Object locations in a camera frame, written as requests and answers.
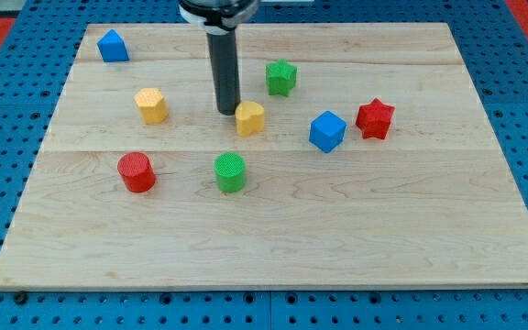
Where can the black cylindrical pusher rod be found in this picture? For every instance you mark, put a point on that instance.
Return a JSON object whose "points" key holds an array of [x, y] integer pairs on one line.
{"points": [[223, 58]]}

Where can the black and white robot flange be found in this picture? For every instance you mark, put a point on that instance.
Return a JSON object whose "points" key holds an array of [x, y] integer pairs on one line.
{"points": [[218, 17]]}

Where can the green cylinder block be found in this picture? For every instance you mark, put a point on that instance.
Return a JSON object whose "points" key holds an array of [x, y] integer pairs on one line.
{"points": [[230, 172]]}

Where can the wooden board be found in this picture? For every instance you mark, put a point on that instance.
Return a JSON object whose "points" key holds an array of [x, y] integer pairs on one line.
{"points": [[433, 206]]}

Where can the green star block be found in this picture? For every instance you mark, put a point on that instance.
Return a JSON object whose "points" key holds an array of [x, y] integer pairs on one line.
{"points": [[280, 77]]}

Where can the yellow heart block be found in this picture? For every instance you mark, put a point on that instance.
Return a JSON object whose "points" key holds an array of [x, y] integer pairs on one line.
{"points": [[250, 118]]}

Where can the yellow hexagon block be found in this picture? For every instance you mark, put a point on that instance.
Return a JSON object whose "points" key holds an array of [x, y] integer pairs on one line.
{"points": [[151, 105]]}

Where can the blue pentagon block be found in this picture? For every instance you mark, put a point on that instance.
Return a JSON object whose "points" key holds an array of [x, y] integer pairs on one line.
{"points": [[112, 47]]}

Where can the blue cube block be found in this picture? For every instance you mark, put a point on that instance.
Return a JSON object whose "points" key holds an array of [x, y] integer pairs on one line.
{"points": [[327, 131]]}

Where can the red cylinder block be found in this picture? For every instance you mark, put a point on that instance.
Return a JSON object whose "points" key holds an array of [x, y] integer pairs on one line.
{"points": [[136, 172]]}

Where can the red star block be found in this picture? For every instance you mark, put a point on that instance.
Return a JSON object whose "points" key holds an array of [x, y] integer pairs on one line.
{"points": [[374, 119]]}

